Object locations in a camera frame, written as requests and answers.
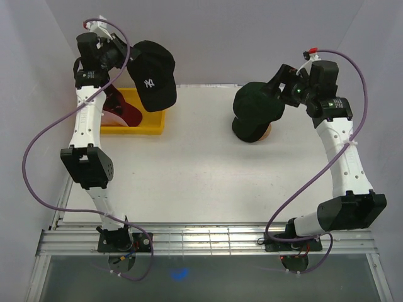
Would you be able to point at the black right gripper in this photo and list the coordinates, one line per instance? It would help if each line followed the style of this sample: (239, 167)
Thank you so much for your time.
(285, 75)

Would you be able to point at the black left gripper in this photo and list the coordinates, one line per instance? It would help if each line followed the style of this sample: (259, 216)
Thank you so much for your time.
(118, 44)

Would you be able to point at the dark green NY cap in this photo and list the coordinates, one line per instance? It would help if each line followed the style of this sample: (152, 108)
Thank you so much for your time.
(254, 111)

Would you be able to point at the black NY cap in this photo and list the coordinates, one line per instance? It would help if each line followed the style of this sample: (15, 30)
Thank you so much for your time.
(152, 70)

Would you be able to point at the red cap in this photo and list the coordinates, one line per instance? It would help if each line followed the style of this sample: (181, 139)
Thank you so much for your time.
(116, 103)

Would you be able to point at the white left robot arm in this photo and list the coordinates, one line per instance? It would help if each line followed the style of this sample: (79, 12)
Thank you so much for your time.
(84, 159)

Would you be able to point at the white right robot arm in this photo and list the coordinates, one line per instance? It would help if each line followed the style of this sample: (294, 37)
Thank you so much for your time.
(354, 204)

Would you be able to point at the pink cap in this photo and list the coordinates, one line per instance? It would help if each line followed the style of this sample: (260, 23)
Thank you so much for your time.
(111, 119)

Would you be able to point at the yellow plastic tray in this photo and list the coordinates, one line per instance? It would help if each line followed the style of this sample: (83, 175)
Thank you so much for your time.
(152, 122)

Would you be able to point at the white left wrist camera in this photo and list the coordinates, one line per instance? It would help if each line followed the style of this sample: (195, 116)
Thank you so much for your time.
(98, 27)

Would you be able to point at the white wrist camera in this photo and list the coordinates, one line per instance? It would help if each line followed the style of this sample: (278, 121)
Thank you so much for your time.
(310, 57)
(98, 27)

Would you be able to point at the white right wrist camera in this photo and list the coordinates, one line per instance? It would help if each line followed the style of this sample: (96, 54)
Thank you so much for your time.
(310, 57)

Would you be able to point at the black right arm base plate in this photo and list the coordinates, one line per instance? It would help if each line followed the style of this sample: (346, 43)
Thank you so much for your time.
(270, 245)

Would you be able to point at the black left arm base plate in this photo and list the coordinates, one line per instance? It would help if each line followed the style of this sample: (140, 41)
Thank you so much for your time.
(136, 242)

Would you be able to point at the aluminium frame rail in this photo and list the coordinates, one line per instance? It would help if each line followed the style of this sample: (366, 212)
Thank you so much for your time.
(182, 240)

